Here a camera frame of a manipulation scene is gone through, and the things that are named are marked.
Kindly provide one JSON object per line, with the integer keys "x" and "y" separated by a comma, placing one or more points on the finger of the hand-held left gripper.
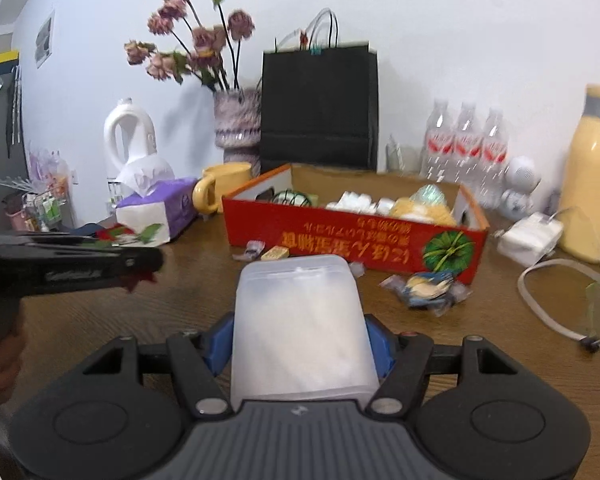
{"x": 55, "y": 241}

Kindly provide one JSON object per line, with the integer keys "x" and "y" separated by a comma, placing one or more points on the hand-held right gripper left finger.
{"x": 220, "y": 345}

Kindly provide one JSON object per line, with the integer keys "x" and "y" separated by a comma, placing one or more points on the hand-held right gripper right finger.
{"x": 380, "y": 345}

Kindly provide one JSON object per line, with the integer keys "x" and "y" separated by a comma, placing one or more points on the red artificial flower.
{"x": 117, "y": 234}

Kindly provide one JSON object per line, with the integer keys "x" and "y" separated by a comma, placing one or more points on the translucent plastic box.
{"x": 300, "y": 330}

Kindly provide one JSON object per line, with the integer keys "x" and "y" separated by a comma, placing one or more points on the red cardboard box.
{"x": 360, "y": 240}

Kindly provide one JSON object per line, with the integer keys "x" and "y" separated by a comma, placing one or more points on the rack with small items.
{"x": 45, "y": 195}

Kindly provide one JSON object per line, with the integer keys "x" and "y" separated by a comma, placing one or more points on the person's left hand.
{"x": 0, "y": 370}

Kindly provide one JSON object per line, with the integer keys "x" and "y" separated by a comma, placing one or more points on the blue yellow candy wrapper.
{"x": 425, "y": 287}

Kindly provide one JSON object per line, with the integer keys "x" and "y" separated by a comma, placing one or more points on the small clear wrapper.
{"x": 356, "y": 270}

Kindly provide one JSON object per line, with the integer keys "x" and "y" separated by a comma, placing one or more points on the dark cabinet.
{"x": 0, "y": 160}

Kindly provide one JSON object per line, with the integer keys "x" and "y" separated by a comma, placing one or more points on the gold wrapped candy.
{"x": 275, "y": 253}

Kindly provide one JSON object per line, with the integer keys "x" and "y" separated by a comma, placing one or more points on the purple tissue box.
{"x": 180, "y": 205}

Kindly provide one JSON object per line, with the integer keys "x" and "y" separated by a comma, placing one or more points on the white detergent jug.
{"x": 142, "y": 135}

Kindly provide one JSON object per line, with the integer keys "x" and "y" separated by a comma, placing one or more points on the yellow plush toy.
{"x": 415, "y": 211}

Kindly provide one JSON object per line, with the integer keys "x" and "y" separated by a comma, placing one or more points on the green iridescent wrap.
{"x": 430, "y": 194}

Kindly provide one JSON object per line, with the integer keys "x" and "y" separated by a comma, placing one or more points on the yellow mug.
{"x": 230, "y": 177}

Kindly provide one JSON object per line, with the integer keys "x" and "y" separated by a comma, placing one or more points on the white charger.
{"x": 530, "y": 235}

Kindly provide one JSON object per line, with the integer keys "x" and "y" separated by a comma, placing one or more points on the glass cup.
{"x": 402, "y": 157}

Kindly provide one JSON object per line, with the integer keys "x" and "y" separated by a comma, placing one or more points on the yellow black strip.
{"x": 0, "y": 57}

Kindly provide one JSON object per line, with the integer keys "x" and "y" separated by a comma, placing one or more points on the clear water bottle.
{"x": 439, "y": 145}
{"x": 494, "y": 155}
{"x": 467, "y": 147}

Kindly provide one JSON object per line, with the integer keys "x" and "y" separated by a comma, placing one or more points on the pink textured vase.
{"x": 237, "y": 120}

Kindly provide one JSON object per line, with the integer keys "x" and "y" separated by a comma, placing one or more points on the white robot speaker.
{"x": 522, "y": 175}

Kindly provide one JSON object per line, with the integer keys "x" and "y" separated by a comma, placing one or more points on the black paper bag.
{"x": 320, "y": 110}

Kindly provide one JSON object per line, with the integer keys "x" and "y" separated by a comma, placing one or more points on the dried rose bouquet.
{"x": 205, "y": 40}

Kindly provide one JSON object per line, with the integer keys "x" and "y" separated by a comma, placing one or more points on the yellow thermos jug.
{"x": 590, "y": 185}

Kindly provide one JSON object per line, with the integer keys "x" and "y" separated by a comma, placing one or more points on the teal binder clip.
{"x": 315, "y": 50}

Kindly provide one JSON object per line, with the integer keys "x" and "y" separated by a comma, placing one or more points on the wall poster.
{"x": 45, "y": 40}

